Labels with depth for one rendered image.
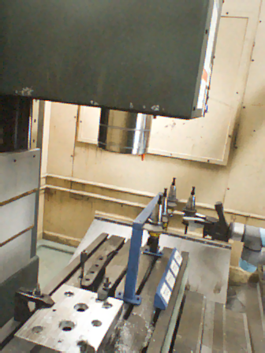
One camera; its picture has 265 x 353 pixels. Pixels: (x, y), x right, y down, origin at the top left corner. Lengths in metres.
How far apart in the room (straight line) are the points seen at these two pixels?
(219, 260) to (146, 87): 1.39
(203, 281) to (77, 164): 1.06
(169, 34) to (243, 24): 1.17
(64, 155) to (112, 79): 1.40
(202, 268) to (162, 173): 0.60
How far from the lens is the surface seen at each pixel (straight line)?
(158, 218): 1.26
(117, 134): 0.94
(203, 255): 2.06
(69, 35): 0.96
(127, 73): 0.89
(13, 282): 1.56
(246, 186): 2.02
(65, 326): 1.11
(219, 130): 1.97
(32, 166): 1.40
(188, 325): 1.55
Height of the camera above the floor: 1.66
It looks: 13 degrees down
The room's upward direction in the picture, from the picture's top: 7 degrees clockwise
